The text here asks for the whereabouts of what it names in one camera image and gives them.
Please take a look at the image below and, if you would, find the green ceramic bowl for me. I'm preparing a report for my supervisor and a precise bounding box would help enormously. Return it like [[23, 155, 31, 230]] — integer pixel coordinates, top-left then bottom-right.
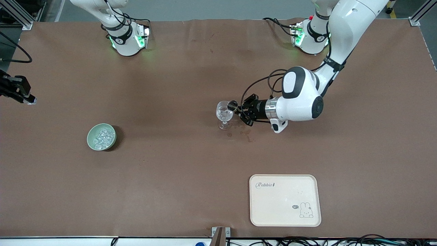
[[87, 123, 117, 151]]

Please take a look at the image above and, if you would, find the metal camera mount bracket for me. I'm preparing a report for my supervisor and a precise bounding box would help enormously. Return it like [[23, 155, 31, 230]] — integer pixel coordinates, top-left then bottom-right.
[[211, 227, 231, 246]]

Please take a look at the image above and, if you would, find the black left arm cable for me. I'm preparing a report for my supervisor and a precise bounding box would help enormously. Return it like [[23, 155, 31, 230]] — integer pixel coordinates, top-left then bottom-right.
[[240, 20, 343, 114]]

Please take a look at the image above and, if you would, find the clear wine glass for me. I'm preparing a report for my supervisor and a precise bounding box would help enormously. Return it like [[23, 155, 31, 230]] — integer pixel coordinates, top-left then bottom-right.
[[215, 101, 234, 130]]

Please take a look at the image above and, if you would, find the clear ice cubes pile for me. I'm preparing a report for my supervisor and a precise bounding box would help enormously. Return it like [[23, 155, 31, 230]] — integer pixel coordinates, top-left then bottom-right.
[[92, 126, 114, 149]]

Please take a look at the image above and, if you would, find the black cable bundle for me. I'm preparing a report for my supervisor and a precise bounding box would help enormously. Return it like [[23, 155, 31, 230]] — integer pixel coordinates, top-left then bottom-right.
[[225, 234, 437, 246]]

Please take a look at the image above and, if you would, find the cream rabbit print tray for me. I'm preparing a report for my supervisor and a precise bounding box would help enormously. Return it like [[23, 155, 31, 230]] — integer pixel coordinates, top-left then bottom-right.
[[249, 174, 322, 227]]

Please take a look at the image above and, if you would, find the aluminium frame profile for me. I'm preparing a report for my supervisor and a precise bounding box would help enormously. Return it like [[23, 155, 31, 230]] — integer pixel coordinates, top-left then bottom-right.
[[409, 0, 437, 27], [0, 0, 47, 31]]

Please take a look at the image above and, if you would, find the brown table cover sheet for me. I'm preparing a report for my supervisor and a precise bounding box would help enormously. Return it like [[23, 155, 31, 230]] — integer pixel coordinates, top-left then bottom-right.
[[0, 18, 437, 239]]

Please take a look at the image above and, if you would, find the black base power cable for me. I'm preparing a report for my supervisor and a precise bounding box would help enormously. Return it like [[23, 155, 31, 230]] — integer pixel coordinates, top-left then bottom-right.
[[262, 17, 295, 37], [128, 17, 152, 29]]

